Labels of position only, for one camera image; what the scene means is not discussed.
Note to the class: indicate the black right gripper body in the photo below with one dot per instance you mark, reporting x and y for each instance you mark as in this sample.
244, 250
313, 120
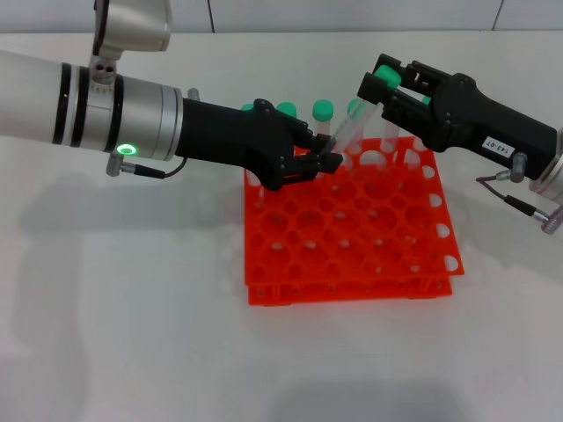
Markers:
466, 118

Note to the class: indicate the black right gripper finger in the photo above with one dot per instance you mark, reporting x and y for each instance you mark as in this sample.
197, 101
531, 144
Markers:
420, 79
371, 88

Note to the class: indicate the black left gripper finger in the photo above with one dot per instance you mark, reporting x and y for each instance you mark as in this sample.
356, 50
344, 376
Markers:
323, 163
314, 144

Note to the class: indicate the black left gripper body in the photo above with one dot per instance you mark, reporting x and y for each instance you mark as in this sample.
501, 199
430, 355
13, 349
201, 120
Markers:
237, 140

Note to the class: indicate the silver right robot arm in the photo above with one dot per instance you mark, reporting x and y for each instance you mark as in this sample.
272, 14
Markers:
552, 176

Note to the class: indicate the orange plastic test tube rack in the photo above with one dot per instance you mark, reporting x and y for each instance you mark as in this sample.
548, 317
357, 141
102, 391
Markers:
352, 237

